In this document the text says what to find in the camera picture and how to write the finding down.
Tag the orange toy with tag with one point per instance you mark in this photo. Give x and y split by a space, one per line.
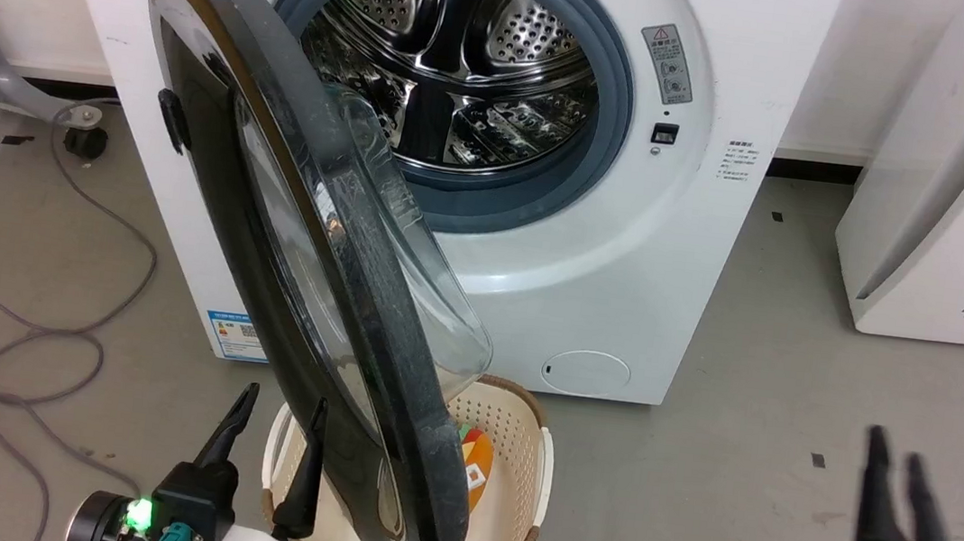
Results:
478 465

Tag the round white filter cover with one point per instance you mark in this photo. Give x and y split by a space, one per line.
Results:
586 373

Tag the white front-load washing machine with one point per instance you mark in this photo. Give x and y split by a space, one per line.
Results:
610 258

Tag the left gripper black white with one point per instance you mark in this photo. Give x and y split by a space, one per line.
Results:
192 501

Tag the black cylindrical wrist module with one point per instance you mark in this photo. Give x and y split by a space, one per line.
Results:
95 521

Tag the cream plastic laundry basket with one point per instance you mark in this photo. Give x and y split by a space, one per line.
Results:
515 456

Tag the grey rubber door gasket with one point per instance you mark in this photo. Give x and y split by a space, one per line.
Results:
612 122

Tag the grey warning sticker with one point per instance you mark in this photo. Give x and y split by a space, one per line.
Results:
667 63

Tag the stainless steel washer drum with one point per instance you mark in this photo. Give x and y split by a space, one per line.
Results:
469 69

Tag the white air purifier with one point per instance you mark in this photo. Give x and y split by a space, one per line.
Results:
962 198

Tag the blue energy label sticker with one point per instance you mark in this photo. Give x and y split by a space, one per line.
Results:
237 336

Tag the black round glass washer door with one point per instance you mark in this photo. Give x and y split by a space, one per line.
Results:
299 286

